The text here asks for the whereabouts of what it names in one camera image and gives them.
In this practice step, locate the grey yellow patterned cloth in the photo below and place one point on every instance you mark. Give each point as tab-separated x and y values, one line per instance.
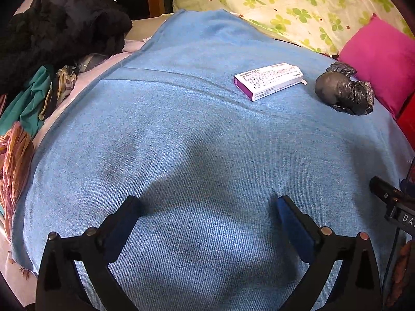
64	77

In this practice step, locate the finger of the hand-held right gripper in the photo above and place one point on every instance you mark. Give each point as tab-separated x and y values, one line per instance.
384	191

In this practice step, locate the blue knit blanket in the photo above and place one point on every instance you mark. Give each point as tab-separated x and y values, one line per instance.
194	136

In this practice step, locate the white purple medicine box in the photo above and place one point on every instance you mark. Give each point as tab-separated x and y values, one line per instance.
269	81

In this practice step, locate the pink pillow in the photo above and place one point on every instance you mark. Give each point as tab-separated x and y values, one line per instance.
379	58

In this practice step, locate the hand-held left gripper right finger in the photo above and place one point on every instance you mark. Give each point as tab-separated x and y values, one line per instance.
291	230

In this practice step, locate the teal cloth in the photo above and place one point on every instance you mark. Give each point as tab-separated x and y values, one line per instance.
29	103

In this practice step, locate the black crumpled plastic bag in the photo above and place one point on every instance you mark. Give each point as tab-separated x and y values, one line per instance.
340	87

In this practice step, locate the green clover print pillow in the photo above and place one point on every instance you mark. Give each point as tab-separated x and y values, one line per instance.
291	3

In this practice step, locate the orange patterned cloth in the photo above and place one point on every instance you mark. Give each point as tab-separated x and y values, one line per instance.
16	162

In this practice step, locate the black cloth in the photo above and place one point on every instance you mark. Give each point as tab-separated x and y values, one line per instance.
58	29

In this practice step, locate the red cloth bag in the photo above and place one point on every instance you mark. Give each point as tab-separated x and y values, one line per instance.
408	120

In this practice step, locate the person's right forearm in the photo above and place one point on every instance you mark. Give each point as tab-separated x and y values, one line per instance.
403	275

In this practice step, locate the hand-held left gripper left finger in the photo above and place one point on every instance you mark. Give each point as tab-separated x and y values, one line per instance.
124	223

